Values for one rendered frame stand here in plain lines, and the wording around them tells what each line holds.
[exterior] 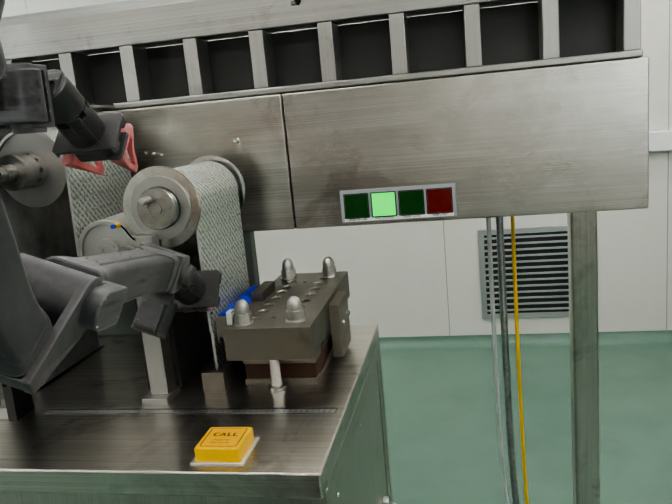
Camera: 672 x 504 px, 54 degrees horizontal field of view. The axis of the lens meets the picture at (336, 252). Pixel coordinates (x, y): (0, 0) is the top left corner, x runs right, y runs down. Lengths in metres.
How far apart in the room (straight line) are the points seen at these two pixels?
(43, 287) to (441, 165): 0.97
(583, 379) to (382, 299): 2.34
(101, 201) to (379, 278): 2.69
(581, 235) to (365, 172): 0.53
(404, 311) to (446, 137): 2.60
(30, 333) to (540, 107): 1.11
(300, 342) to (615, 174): 0.73
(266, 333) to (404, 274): 2.76
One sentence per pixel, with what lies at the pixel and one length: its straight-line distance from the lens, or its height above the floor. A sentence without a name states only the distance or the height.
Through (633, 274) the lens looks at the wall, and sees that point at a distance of 3.99.
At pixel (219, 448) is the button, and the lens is 1.03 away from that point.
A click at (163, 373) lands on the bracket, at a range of 1.28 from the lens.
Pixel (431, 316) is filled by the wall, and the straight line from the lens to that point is 3.96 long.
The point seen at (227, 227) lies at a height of 1.18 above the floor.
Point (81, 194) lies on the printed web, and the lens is 1.35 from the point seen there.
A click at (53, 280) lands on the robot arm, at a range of 0.66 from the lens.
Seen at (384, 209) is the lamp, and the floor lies 1.17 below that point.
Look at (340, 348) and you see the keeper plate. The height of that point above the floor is 0.93.
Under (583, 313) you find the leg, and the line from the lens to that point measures 1.70.
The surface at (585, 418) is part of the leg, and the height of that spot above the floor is 0.60.
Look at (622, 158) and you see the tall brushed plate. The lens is 1.48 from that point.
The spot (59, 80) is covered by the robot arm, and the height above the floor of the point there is 1.46.
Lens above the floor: 1.38
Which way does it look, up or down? 12 degrees down
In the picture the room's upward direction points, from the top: 5 degrees counter-clockwise
